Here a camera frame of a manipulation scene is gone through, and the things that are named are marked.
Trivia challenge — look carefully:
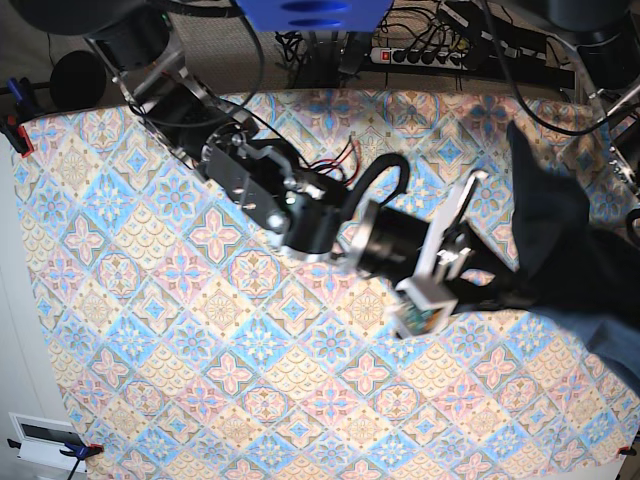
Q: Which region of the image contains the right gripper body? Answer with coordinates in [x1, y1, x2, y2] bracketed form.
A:
[429, 219, 500, 305]

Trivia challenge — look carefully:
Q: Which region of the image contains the dark navy t-shirt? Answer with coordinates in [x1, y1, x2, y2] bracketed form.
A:
[448, 123, 639, 391]

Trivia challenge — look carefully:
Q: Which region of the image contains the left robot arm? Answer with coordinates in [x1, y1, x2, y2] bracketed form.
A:
[544, 1, 639, 127]

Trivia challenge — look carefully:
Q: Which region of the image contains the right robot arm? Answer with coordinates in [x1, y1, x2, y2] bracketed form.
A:
[14, 1, 499, 310]

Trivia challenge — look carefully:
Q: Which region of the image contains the white power strip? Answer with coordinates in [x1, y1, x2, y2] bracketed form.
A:
[369, 47, 466, 70]

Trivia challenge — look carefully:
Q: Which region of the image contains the lower right orange clamp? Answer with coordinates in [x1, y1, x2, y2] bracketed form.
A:
[617, 445, 638, 457]

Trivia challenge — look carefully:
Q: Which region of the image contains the patterned colourful tablecloth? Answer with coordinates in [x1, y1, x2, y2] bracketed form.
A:
[11, 108, 639, 479]

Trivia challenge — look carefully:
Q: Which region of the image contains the black round stool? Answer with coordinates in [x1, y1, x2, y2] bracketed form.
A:
[49, 50, 106, 111]

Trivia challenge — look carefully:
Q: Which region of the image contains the lower left table clamp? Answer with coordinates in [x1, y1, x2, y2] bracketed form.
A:
[7, 439, 104, 479]

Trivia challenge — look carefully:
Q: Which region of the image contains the table clamp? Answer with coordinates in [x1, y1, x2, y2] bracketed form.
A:
[1, 77, 37, 158]
[7, 439, 104, 479]

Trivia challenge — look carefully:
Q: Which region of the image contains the upper left table clamp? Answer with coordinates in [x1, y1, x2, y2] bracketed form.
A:
[1, 77, 37, 158]

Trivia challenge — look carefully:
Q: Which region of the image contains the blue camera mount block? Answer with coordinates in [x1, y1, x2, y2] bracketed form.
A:
[237, 0, 393, 33]

